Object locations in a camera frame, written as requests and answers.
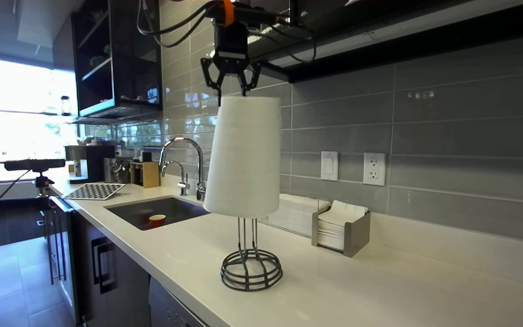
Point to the black wrist camera orange mount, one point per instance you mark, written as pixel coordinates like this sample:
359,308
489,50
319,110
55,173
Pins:
246,11

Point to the dark open shelf cabinet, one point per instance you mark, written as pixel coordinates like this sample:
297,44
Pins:
113,66

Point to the steel canister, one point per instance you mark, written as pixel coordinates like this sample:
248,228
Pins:
117,169

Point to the white wall switch plate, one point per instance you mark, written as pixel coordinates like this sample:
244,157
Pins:
330,164

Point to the small chrome tap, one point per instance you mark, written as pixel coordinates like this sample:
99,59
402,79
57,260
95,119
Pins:
182,179

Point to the dark lower cabinet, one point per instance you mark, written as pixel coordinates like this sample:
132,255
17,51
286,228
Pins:
123,284

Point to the bright window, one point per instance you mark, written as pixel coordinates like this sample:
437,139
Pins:
26,120

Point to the metal napkin holder with napkins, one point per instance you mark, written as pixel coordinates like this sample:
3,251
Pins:
344,229

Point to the perforated dish drying mat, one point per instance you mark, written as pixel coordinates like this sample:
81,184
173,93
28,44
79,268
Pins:
95,191

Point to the black camera on tripod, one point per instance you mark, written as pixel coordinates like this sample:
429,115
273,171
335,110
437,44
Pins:
35,164

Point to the dark upper wall cabinet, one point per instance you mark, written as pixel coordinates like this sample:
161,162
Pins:
408,24

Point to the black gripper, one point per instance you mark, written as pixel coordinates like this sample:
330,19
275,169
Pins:
231,46

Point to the white duplex wall outlet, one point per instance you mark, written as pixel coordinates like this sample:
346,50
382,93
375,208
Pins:
375,168

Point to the clear acrylic folded towel dispenser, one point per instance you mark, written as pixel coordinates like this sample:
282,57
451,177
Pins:
304,213

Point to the tall chrome sink faucet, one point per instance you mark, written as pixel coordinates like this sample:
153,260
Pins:
192,148

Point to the orange item in sink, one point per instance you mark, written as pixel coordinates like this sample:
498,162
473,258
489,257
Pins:
157,220

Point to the wooden knife block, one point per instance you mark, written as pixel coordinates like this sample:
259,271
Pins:
146,175

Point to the black coffee machine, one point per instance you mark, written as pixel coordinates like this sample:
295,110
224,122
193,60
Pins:
92,160

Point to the dark undermount sink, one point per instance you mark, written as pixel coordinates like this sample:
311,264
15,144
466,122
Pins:
159,209

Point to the white paper towel roll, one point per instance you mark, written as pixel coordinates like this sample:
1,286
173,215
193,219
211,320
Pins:
244,157

